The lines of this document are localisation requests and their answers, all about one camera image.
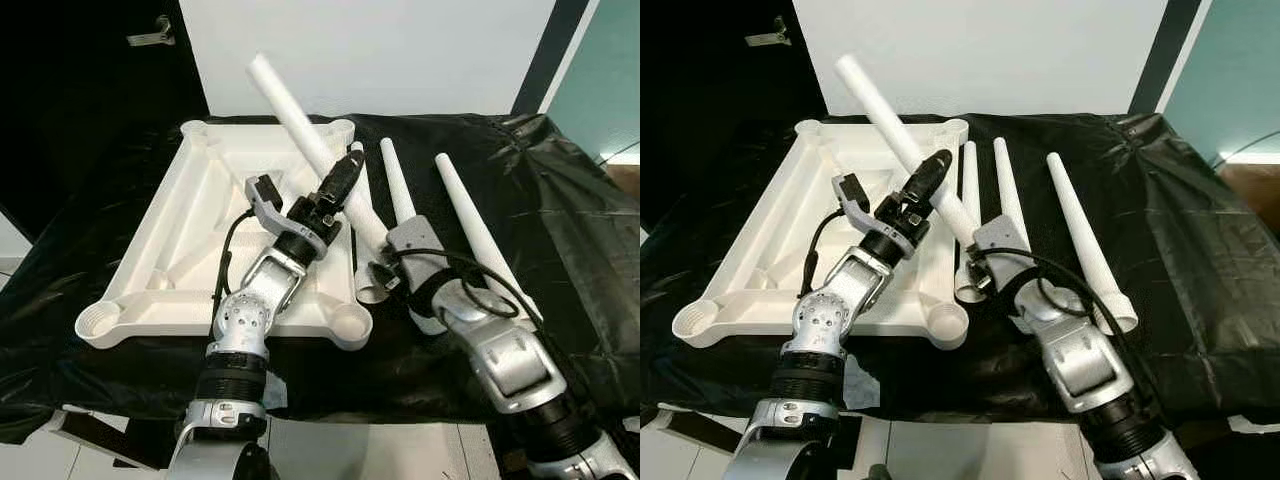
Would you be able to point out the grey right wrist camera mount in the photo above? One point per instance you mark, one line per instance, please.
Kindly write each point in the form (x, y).
(415, 240)
(1000, 238)

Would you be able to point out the white plastic table top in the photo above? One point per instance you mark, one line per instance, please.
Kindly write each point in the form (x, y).
(180, 220)
(790, 220)

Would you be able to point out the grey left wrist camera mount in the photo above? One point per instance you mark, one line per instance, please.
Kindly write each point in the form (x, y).
(262, 213)
(852, 210)

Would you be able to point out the black plastic table cover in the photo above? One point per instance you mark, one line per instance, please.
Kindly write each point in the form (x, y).
(1180, 260)
(560, 250)

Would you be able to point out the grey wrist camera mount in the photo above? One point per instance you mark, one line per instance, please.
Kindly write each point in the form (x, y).
(262, 213)
(1000, 238)
(852, 210)
(415, 240)

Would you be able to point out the black door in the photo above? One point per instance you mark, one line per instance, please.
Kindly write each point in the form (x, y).
(700, 100)
(80, 100)

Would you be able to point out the black wall pillar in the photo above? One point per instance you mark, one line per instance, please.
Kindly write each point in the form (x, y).
(1165, 50)
(550, 55)

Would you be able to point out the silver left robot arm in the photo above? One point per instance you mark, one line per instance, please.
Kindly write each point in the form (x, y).
(240, 325)
(820, 325)

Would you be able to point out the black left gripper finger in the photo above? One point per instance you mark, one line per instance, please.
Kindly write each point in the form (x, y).
(345, 178)
(930, 178)

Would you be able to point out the white tapered table leg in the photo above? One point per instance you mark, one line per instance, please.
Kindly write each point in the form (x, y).
(1080, 230)
(968, 180)
(880, 110)
(465, 215)
(290, 110)
(397, 185)
(360, 275)
(1010, 190)

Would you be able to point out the teal glass panel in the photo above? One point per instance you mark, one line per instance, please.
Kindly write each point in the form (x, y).
(610, 70)
(1235, 70)

